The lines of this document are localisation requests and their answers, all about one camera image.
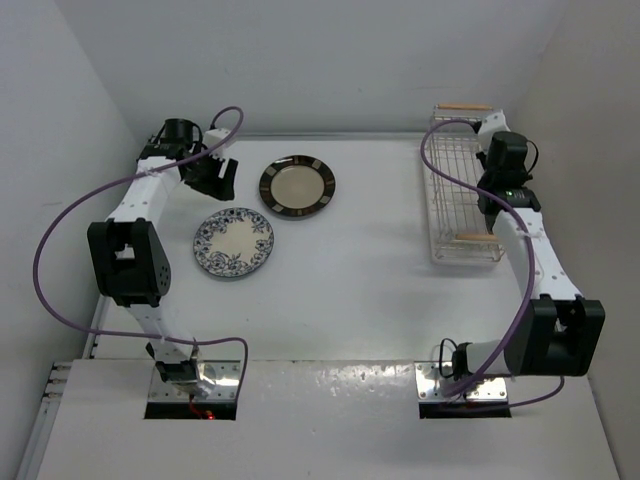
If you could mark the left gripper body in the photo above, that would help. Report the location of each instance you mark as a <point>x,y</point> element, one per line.
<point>204,175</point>

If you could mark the blue floral plate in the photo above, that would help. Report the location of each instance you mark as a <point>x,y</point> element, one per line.
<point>233,242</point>

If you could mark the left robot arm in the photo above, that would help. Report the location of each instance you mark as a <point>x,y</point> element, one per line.
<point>130,263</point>

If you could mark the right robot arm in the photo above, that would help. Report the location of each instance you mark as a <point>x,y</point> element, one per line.
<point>556,329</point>

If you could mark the black rimmed patterned plate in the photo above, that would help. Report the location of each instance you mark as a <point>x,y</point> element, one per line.
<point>297,186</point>

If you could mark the white drip tray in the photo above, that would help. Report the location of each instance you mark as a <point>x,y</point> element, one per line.
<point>456,228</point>

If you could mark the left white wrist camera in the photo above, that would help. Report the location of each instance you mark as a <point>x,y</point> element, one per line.
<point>217,140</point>

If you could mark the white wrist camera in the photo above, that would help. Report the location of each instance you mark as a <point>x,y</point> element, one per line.
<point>217,140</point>
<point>493,123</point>

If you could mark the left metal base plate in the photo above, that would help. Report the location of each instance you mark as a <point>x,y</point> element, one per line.
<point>215,382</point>

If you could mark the metal base plate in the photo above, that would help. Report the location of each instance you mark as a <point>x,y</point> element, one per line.
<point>215,382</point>
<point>432,380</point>

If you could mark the white wire dish rack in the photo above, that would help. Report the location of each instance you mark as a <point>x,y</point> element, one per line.
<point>454,121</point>

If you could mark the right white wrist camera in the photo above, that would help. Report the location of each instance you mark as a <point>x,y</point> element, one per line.
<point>493,123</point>

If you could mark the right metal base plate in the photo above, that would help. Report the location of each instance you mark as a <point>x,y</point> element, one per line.
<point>432,380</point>

